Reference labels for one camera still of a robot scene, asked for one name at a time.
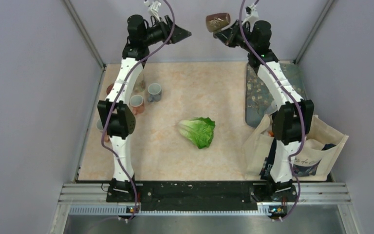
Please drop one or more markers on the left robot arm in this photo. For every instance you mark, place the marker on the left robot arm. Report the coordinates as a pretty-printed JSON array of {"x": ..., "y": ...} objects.
[{"x": 118, "y": 120}]

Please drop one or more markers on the cream tall mug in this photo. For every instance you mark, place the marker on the cream tall mug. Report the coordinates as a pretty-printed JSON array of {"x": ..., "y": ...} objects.
[{"x": 140, "y": 83}]

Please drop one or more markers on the large pink mug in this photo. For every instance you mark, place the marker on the large pink mug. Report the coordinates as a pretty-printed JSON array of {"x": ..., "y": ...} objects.
[{"x": 100, "y": 128}]

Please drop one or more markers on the brown patterned mug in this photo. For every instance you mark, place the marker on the brown patterned mug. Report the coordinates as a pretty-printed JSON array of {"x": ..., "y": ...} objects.
[{"x": 216, "y": 22}]

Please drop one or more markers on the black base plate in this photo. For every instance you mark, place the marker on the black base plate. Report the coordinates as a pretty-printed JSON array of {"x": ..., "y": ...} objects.
[{"x": 199, "y": 196}]

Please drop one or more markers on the small pink mug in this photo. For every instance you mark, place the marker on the small pink mug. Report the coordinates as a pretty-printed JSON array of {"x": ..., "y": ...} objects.
[{"x": 109, "y": 88}]

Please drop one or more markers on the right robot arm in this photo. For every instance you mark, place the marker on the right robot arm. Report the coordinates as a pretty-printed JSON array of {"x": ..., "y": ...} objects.
[{"x": 292, "y": 113}]

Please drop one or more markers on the terracotta pink mug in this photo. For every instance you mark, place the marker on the terracotta pink mug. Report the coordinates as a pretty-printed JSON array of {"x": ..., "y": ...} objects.
[{"x": 137, "y": 104}]

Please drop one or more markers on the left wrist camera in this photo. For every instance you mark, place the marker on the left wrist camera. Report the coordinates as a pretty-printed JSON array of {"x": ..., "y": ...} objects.
[{"x": 153, "y": 8}]

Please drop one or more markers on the floral patterned tray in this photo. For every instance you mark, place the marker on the floral patterned tray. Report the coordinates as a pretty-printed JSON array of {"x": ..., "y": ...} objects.
[{"x": 257, "y": 96}]

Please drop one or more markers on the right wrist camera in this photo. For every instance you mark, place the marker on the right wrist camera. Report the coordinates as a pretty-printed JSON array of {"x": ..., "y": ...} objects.
[{"x": 251, "y": 14}]

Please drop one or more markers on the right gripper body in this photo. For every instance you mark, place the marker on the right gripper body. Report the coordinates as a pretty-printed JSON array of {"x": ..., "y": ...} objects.
[{"x": 240, "y": 41}]

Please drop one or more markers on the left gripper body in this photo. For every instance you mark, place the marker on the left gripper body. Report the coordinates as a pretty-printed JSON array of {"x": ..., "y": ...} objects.
[{"x": 157, "y": 33}]

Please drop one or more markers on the beige tote bag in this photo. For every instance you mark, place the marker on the beige tote bag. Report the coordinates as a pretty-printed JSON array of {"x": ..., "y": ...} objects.
[{"x": 321, "y": 149}]

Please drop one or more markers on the blue grey mug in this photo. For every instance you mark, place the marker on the blue grey mug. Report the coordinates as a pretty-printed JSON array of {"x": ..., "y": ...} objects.
[{"x": 155, "y": 92}]

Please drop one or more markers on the green lettuce head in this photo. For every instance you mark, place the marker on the green lettuce head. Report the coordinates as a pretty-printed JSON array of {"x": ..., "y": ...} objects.
[{"x": 199, "y": 130}]

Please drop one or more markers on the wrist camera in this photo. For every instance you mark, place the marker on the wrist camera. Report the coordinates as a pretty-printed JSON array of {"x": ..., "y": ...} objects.
[
  {"x": 153, "y": 8},
  {"x": 251, "y": 14}
]

